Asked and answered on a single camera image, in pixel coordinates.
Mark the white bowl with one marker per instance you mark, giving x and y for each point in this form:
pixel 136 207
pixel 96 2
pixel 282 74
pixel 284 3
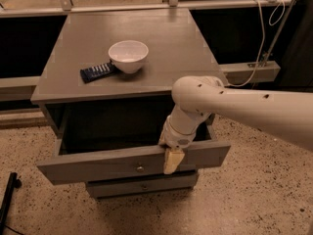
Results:
pixel 129 55

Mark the thin metal rod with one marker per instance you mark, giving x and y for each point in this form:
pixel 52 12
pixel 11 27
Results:
pixel 265 69

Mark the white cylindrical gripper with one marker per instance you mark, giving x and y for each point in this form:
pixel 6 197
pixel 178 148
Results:
pixel 172 136

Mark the grey top drawer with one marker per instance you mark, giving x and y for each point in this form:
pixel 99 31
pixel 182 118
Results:
pixel 131 162

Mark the dark blue striped sponge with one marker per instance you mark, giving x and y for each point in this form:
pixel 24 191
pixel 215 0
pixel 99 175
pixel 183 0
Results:
pixel 97 72

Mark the grey bottom drawer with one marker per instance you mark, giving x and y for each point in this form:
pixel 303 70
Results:
pixel 142 185

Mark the grey wooden drawer cabinet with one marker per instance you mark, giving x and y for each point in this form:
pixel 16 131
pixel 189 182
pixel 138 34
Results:
pixel 125 110

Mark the black stand leg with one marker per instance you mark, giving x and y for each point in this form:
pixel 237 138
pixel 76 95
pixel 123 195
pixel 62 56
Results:
pixel 13 183

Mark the grey drawer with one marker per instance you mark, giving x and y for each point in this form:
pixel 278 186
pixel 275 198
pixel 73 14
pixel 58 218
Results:
pixel 131 162
pixel 142 185

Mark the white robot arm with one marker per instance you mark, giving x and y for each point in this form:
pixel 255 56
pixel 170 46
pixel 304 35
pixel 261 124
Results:
pixel 286 115

